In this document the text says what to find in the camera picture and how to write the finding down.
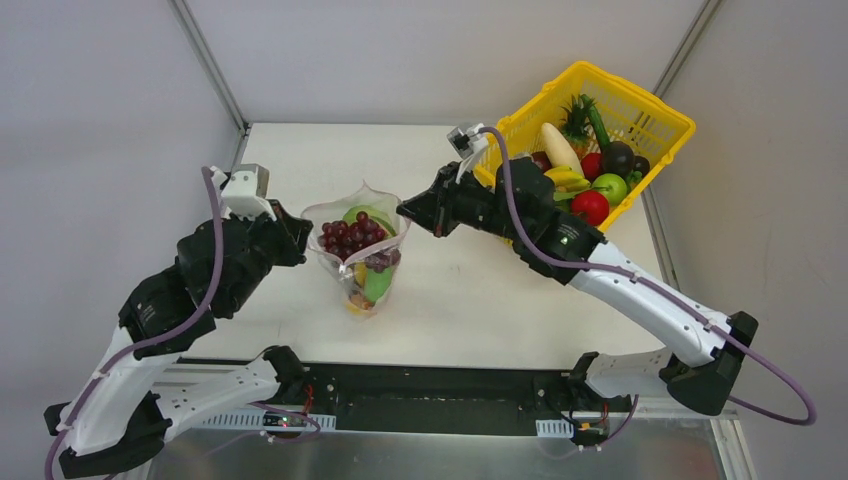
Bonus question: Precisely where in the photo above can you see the toy purple grapes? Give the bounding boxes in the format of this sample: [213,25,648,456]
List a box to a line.
[317,213,401,270]

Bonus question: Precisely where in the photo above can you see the toy eggplant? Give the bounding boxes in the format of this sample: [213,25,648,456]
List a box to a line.
[601,141,651,177]

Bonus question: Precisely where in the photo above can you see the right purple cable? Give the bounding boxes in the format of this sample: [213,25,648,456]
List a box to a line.
[476,125,818,427]

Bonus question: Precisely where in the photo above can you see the toy banana bunch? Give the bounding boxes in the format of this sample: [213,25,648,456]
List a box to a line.
[544,166,592,193]

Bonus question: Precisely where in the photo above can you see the green toy cabbage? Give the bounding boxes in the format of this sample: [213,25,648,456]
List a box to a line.
[341,205,397,237]

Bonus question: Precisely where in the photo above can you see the yellow toy lemon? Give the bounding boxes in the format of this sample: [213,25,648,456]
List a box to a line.
[353,262,368,289]
[346,297,374,316]

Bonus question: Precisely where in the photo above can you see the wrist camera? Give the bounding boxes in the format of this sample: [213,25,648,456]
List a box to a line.
[219,164,273,220]
[446,123,491,184]

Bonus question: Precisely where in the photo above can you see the red toy tomato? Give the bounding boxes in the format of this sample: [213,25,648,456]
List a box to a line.
[570,190,610,226]
[581,152,604,182]

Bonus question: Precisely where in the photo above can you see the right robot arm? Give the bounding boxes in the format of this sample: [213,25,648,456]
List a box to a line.
[396,157,758,416]

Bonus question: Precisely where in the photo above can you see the toy cucumber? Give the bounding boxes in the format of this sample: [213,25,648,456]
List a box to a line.
[580,94,611,152]

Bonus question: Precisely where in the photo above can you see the yellow plastic basket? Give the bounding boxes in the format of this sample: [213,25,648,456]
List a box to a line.
[496,61,696,232]

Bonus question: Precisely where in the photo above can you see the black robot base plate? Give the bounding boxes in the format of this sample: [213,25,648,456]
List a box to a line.
[260,346,632,437]

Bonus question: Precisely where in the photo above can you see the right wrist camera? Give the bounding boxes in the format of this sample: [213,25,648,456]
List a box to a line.
[446,123,491,184]

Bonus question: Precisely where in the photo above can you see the green toy apple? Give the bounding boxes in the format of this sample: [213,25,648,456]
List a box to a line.
[592,173,629,207]

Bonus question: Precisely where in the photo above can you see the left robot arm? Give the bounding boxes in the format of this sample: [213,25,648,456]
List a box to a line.
[44,201,313,479]

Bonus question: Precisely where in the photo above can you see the dark red toy fruit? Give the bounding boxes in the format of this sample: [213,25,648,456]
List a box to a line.
[531,151,552,172]

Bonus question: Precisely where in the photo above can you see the toy pineapple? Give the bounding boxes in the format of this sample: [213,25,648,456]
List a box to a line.
[559,96,594,159]

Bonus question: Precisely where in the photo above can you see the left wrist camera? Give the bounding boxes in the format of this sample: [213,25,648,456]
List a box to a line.
[219,164,273,220]

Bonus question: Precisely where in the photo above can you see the white toy radish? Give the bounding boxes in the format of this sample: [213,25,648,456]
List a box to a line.
[540,122,583,175]

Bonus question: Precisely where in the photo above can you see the small green toy vegetable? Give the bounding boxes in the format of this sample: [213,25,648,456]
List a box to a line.
[362,267,395,304]

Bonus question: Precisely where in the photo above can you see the clear zip top bag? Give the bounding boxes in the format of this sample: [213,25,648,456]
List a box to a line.
[302,183,411,315]

